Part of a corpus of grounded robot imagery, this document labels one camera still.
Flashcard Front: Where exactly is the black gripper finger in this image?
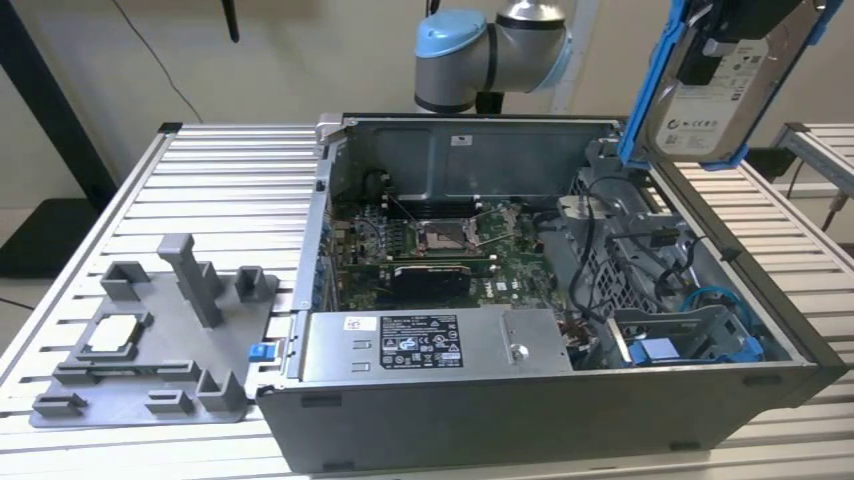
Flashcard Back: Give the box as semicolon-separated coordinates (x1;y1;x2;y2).
675;42;727;87

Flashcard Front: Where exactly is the hard disk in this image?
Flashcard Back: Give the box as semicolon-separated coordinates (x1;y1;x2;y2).
617;0;833;172

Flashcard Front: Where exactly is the grey metal disk bay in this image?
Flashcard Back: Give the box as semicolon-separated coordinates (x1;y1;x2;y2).
610;303;762;371

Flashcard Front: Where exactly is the black box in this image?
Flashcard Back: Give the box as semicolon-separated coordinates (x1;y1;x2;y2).
743;147;797;182

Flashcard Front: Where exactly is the aluminium slat side table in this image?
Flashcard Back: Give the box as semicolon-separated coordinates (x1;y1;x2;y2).
773;121;854;186

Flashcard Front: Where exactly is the green motherboard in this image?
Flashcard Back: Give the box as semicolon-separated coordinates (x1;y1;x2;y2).
330;199;569;311

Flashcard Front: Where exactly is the CPU socket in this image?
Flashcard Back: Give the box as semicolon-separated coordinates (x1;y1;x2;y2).
414;218;483;255

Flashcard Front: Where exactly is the blue plastic bay clip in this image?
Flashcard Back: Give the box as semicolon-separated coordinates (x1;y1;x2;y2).
630;339;682;364

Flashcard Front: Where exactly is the black graphics card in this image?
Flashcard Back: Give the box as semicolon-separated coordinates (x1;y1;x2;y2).
383;263;473;304

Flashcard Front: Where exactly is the silver power supply unit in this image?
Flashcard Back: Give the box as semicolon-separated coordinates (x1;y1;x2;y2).
298;307;577;380

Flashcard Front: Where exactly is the open grey PC case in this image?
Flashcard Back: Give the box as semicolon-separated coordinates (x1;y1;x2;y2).
256;112;850;474

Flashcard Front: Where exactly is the grey parts rack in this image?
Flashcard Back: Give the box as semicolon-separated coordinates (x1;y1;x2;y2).
30;232;283;430

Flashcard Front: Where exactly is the silver CPU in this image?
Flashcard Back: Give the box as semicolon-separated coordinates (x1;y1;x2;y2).
83;315;146;354

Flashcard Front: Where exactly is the black stand with base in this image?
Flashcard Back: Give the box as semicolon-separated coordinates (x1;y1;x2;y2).
0;0;126;279

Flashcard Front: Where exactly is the black wire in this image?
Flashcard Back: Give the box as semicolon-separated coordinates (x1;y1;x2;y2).
571;174;642;321

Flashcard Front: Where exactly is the blue wire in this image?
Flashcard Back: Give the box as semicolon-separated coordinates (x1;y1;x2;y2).
683;283;743;342

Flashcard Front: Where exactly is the black hanging strap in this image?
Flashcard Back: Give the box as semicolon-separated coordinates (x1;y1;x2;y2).
219;0;243;45

